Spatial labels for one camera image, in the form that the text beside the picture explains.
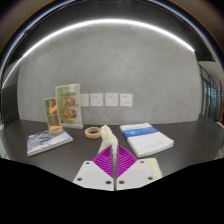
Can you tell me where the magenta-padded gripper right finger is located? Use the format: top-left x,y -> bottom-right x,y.
115,144 -> 158,192

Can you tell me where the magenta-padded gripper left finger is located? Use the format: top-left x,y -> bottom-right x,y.
73,144 -> 116,192

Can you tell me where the cream towel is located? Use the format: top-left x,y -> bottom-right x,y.
96,124 -> 163,179

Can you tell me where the white booklet stack blue band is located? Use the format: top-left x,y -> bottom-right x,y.
119,122 -> 175,159

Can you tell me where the beige tape roll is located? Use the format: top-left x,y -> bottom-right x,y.
83,126 -> 102,140

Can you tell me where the grey blue magazine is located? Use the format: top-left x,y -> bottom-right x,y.
26,129 -> 74,158

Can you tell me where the green menu sign stand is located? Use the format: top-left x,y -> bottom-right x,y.
54,83 -> 84,130

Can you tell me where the orange sign on wooden base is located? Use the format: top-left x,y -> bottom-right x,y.
43,96 -> 64,136

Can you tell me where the white ceiling light strip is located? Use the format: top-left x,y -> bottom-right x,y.
1,18 -> 196,90

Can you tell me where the white wall socket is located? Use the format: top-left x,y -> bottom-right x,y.
79,93 -> 90,108
119,93 -> 134,108
89,93 -> 104,108
104,92 -> 120,108

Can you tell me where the black framed glass window wall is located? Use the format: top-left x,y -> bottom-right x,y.
198,63 -> 224,125

